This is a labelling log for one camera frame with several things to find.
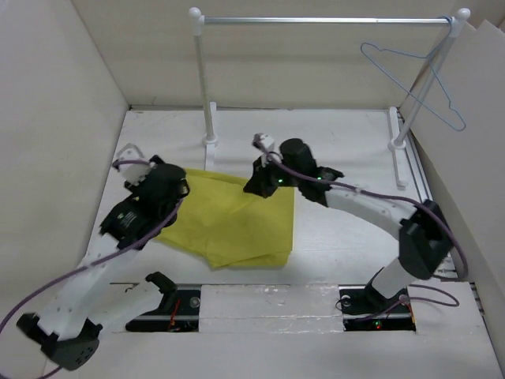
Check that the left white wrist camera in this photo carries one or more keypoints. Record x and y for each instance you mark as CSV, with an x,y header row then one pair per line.
x,y
132,164

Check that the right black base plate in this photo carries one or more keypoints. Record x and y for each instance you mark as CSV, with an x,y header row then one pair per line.
x,y
360,315

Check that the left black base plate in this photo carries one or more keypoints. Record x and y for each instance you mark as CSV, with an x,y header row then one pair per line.
x,y
177,315

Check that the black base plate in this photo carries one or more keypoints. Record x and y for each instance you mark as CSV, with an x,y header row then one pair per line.
x,y
360,315
177,315

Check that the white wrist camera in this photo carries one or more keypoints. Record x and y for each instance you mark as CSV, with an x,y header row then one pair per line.
x,y
263,142
132,164

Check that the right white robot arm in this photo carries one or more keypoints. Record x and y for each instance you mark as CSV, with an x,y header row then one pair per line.
x,y
423,236

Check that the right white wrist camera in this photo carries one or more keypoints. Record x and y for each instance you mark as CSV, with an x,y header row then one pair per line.
x,y
263,142

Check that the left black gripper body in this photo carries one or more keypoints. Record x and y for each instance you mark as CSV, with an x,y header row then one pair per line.
x,y
140,186

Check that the yellow trousers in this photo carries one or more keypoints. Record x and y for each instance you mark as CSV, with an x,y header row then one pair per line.
x,y
227,227

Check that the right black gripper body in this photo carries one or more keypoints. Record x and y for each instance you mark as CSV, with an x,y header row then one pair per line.
x,y
271,177

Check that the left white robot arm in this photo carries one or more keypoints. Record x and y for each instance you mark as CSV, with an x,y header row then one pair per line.
x,y
68,329

